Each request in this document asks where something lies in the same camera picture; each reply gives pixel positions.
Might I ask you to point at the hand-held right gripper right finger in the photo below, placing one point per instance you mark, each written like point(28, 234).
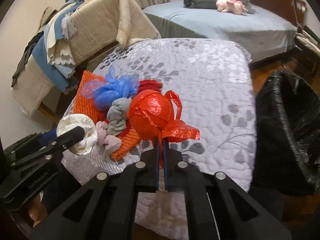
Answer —
point(166, 166)

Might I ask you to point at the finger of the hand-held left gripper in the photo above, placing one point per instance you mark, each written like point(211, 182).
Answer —
point(70, 137)
point(48, 136)

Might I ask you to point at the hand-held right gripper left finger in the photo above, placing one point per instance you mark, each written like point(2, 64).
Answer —
point(156, 166)

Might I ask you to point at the white plastic bag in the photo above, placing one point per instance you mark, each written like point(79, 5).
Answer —
point(88, 130)

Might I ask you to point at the pale pink sock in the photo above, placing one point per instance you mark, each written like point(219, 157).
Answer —
point(105, 137)

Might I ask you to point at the orange knitted cloth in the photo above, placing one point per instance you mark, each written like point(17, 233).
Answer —
point(86, 105)

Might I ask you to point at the orange foam net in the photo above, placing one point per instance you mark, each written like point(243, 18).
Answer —
point(127, 141)

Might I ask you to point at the red plastic bag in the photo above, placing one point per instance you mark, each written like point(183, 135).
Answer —
point(150, 115)

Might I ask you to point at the grey sock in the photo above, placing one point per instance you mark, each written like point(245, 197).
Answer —
point(120, 105)

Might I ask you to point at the blue plastic bag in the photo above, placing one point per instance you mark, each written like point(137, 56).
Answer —
point(117, 87)

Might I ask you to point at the red knit glove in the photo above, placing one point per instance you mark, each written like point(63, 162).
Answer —
point(150, 85)

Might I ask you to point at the black trash bag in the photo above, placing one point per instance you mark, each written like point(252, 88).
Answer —
point(282, 130)

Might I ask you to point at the person's left hand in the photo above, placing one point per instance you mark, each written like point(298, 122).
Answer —
point(36, 212)

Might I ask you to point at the blue white scalloped blanket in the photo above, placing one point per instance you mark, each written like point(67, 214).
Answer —
point(50, 55)

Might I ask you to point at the dark cloth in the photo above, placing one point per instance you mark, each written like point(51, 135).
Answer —
point(26, 55)

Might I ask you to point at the khaki cloth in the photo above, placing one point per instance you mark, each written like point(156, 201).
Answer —
point(48, 17)

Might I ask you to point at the beige blanket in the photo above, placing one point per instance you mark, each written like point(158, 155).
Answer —
point(100, 22)

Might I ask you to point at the tan crumpled cloth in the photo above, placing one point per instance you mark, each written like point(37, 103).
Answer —
point(86, 1)

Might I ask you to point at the bed with blue sheet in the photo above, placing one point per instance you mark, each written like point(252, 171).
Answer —
point(212, 25)

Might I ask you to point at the pink plush toy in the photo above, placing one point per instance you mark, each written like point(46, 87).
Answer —
point(232, 6)

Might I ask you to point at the wooden headboard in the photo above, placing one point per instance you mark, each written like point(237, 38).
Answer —
point(275, 0)

